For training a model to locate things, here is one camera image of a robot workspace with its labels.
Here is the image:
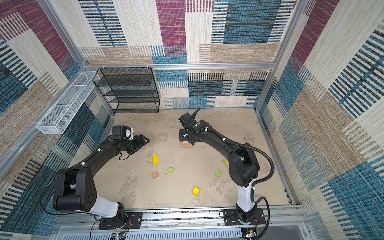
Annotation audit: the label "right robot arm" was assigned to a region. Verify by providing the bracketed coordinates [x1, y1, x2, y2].
[179, 113, 260, 224]

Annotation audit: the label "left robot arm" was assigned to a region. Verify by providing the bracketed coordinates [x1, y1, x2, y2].
[53, 125, 150, 229]

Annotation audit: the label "yellow rectangular block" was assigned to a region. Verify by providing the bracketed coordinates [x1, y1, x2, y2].
[153, 155, 159, 166]

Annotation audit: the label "yellow cube block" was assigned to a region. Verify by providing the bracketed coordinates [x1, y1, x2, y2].
[193, 187, 200, 196]

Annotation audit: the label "small natural wood cube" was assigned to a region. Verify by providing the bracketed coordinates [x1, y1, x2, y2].
[152, 172, 159, 179]

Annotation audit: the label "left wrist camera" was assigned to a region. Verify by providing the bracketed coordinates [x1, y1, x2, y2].
[125, 126, 134, 140]

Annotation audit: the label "black wire shelf rack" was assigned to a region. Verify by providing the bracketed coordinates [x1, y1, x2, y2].
[93, 67, 160, 114]

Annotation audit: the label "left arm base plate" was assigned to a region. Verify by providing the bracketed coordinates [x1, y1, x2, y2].
[98, 212, 143, 230]

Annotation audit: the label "white wire mesh basket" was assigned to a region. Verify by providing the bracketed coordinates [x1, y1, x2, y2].
[37, 72, 96, 135]

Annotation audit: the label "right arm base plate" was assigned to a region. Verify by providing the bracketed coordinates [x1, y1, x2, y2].
[220, 208, 267, 226]

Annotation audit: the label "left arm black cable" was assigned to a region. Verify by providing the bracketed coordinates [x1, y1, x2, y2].
[39, 167, 100, 238]

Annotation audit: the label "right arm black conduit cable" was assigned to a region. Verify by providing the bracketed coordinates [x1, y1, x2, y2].
[184, 107, 275, 240]

